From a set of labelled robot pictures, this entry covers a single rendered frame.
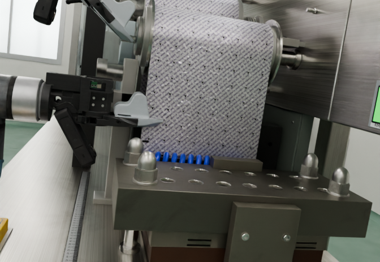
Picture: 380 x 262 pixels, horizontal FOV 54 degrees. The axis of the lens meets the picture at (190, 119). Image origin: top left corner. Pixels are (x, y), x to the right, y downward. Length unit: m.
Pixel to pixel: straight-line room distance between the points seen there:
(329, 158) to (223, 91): 0.40
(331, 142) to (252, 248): 0.50
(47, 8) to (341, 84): 0.53
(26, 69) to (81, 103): 5.72
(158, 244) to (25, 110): 0.31
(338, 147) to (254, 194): 0.48
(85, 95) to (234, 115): 0.28
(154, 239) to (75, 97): 0.28
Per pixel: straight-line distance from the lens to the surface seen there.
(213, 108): 0.72
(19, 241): 0.67
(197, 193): 0.54
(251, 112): 0.75
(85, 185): 0.93
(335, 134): 1.01
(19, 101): 0.67
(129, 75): 0.76
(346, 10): 0.73
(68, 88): 0.68
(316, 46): 0.79
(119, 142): 0.79
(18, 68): 6.39
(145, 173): 0.54
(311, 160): 0.73
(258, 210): 0.55
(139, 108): 0.68
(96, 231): 0.70
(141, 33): 0.72
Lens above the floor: 1.20
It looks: 7 degrees down
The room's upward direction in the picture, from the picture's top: 8 degrees clockwise
